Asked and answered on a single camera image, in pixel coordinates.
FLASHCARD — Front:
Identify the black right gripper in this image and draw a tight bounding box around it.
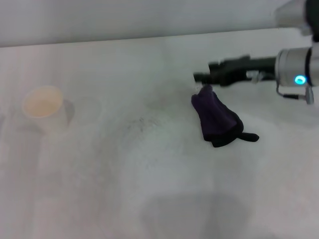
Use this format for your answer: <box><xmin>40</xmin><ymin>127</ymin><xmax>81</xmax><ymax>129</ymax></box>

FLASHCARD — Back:
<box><xmin>193</xmin><ymin>55</ymin><xmax>278</xmax><ymax>87</ymax></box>

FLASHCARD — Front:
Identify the purple rag with black trim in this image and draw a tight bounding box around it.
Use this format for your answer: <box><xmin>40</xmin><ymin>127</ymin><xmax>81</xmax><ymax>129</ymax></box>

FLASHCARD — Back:
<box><xmin>190</xmin><ymin>85</ymin><xmax>260</xmax><ymax>148</ymax></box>

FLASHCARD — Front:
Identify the white paper cup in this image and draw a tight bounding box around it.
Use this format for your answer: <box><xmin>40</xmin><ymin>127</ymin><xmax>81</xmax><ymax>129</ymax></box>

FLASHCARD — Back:
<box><xmin>21</xmin><ymin>85</ymin><xmax>75</xmax><ymax>137</ymax></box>

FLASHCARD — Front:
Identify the grey cable with metal plug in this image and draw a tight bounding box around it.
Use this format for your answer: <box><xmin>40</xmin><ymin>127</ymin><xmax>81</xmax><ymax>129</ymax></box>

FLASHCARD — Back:
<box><xmin>275</xmin><ymin>85</ymin><xmax>315</xmax><ymax>105</ymax></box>

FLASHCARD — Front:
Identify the black and white wrist camera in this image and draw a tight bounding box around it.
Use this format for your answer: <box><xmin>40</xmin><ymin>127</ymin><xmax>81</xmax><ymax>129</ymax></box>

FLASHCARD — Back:
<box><xmin>274</xmin><ymin>0</ymin><xmax>319</xmax><ymax>42</ymax></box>

